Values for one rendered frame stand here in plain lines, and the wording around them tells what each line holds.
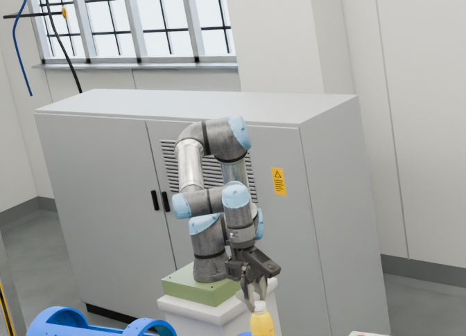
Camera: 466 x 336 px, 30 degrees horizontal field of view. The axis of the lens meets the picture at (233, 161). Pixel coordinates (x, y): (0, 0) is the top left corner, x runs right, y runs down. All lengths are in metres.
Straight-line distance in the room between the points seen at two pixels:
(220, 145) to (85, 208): 2.83
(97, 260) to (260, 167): 1.73
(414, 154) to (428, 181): 0.19
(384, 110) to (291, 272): 1.37
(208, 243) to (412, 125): 2.43
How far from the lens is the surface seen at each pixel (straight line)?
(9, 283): 3.81
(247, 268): 2.45
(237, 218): 2.41
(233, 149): 2.84
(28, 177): 8.39
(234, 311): 3.08
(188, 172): 2.62
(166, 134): 4.74
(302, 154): 4.13
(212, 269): 3.14
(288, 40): 5.25
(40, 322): 3.14
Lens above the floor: 2.49
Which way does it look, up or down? 17 degrees down
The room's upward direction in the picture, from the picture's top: 10 degrees counter-clockwise
